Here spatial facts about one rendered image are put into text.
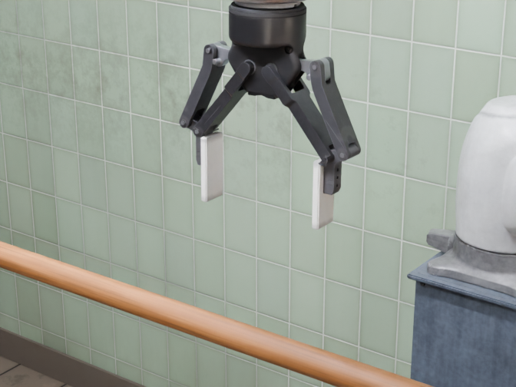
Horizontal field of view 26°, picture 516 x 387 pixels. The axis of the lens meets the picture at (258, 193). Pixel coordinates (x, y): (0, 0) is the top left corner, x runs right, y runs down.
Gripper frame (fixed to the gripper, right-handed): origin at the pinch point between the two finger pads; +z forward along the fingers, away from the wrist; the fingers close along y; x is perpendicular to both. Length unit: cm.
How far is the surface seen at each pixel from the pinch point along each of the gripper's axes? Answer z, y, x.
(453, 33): 6, 34, -118
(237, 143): 40, 90, -120
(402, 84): 18, 46, -119
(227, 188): 52, 93, -121
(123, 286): 12.4, 16.3, 3.9
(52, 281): 14.0, 26.3, 4.7
